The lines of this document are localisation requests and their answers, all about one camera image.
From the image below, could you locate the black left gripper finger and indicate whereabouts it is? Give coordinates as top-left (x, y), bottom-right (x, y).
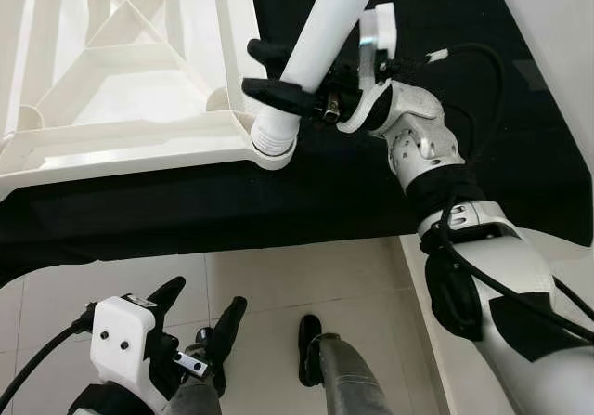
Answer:
top-left (209, 296), bottom-right (249, 365)
top-left (147, 276), bottom-right (187, 318)

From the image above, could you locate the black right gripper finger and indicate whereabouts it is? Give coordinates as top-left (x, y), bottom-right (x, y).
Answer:
top-left (247, 39), bottom-right (293, 80)
top-left (241, 78), bottom-right (326, 119)

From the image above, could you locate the white plastic table leg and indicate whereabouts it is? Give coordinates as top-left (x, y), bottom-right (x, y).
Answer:
top-left (251, 0), bottom-right (389, 156)

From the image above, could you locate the white plastic table top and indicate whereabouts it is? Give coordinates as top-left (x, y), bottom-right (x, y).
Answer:
top-left (0, 0), bottom-right (300, 202)

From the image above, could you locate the grey robot left leg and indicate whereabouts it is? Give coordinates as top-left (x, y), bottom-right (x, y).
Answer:
top-left (167, 341), bottom-right (228, 415)

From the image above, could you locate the grey robot leg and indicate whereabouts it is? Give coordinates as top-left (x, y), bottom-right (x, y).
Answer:
top-left (167, 341), bottom-right (228, 415)
top-left (297, 315), bottom-right (395, 415)

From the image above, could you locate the black tablecloth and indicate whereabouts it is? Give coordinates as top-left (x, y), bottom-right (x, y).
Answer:
top-left (0, 0), bottom-right (594, 286)

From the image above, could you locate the grey robot right leg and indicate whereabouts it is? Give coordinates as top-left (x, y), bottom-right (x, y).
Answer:
top-left (297, 315), bottom-right (395, 415)

